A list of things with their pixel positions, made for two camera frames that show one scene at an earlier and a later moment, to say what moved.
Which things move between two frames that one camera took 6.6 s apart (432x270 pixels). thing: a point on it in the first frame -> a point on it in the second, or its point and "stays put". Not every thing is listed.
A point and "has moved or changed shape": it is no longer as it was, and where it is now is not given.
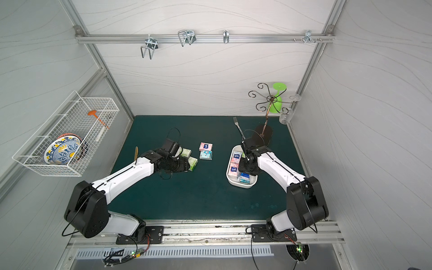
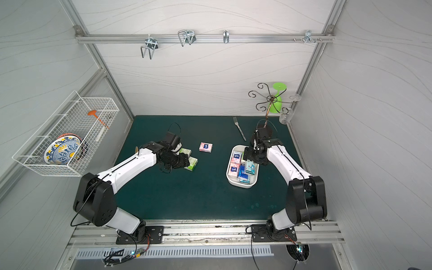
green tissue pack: (193, 162) stays put
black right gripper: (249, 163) -> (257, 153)
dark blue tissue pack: (244, 175) stays put
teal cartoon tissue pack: (206, 154) has moved or changed shape
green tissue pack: (186, 153) stays put
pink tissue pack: (206, 146) stays put
